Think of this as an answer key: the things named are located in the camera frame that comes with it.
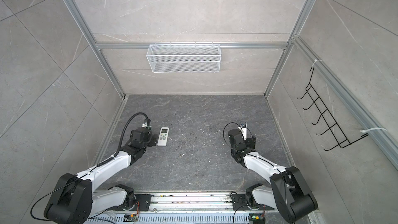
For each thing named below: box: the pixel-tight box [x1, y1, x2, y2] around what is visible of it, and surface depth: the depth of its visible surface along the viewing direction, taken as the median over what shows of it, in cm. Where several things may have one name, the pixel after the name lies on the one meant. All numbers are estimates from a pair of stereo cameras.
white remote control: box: [157, 127, 170, 147], surface depth 97 cm
